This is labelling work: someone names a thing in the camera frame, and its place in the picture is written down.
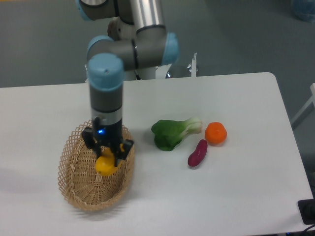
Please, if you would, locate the white furniture leg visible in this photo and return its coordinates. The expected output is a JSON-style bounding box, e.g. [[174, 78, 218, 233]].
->
[[290, 83, 315, 130]]

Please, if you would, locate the purple sweet potato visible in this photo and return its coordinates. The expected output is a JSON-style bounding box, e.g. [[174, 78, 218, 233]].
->
[[188, 139, 208, 167]]

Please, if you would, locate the blue object in corner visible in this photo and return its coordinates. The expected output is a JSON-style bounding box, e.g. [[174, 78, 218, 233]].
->
[[291, 0, 315, 23]]

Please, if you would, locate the woven wicker basket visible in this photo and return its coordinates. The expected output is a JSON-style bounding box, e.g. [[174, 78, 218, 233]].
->
[[58, 120, 135, 211]]

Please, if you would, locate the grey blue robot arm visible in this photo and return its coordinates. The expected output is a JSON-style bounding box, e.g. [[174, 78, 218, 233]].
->
[[76, 0, 179, 166]]

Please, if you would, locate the orange tangerine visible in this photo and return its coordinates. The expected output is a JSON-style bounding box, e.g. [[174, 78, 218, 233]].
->
[[205, 122, 227, 144]]

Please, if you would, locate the green bok choy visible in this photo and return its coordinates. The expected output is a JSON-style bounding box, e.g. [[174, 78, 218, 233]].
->
[[151, 117, 202, 151]]

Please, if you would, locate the black device at table edge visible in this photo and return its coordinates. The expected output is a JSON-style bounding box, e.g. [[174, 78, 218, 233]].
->
[[297, 199, 315, 225]]

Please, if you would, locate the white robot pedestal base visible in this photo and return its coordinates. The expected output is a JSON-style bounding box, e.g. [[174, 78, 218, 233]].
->
[[84, 17, 199, 83]]

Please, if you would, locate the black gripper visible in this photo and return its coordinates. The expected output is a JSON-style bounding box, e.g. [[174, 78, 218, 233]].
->
[[81, 117, 134, 167]]

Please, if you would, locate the yellow mango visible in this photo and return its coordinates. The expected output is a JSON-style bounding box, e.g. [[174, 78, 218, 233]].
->
[[95, 147, 123, 177]]

